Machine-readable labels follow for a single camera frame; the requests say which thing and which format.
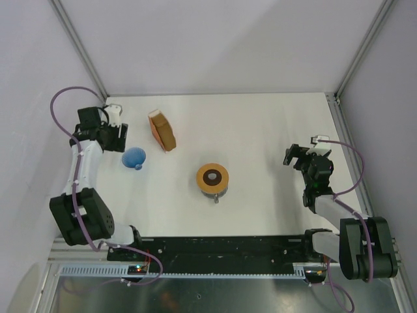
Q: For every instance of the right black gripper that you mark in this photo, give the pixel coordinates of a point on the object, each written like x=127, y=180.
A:
x=296, y=150

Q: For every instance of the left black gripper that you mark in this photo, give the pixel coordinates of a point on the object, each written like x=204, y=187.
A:
x=119, y=143

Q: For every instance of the blue ribbed dripper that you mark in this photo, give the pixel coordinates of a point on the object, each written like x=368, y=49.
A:
x=134, y=158

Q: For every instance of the wooden ring dripper stand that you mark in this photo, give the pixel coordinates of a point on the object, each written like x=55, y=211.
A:
x=212, y=178

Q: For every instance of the glass coffee server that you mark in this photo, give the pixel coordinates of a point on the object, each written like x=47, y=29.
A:
x=215, y=196

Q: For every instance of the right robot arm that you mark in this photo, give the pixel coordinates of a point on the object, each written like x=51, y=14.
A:
x=363, y=245

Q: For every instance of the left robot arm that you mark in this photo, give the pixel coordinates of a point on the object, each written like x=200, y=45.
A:
x=81, y=214

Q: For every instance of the orange coffee filter holder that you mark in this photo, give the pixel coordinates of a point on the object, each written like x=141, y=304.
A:
x=153, y=129

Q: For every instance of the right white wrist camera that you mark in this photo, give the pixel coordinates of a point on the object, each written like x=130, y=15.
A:
x=320, y=145

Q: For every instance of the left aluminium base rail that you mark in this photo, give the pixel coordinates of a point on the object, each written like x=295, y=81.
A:
x=62, y=252

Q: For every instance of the left aluminium frame post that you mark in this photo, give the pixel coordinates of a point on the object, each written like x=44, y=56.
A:
x=66, y=23

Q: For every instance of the aluminium frame post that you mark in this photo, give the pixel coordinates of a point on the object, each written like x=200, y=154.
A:
x=369, y=38
x=66, y=23

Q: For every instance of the grey slotted cable duct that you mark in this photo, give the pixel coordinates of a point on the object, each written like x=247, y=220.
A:
x=294, y=271

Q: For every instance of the right aluminium side rail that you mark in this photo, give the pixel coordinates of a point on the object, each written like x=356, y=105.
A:
x=404, y=296

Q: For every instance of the right aluminium frame post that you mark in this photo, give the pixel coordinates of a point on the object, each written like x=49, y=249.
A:
x=369, y=38

